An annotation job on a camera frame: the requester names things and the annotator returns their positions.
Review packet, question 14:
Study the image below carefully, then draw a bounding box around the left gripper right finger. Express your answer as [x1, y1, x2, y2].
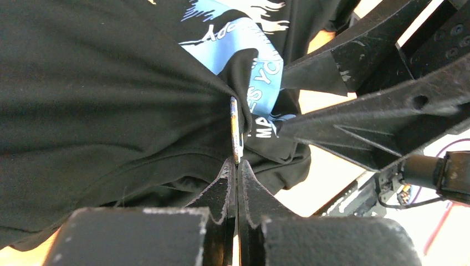
[238, 160, 422, 265]

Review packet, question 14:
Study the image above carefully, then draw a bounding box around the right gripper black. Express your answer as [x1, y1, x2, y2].
[278, 1, 469, 171]

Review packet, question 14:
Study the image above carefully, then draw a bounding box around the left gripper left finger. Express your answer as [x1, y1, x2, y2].
[44, 159, 236, 265]

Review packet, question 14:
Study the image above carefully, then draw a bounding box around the round blue yellow brooch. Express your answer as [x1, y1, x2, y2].
[230, 97, 244, 165]

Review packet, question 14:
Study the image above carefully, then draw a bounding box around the black printed t-shirt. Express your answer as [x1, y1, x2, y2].
[1, 1, 358, 252]

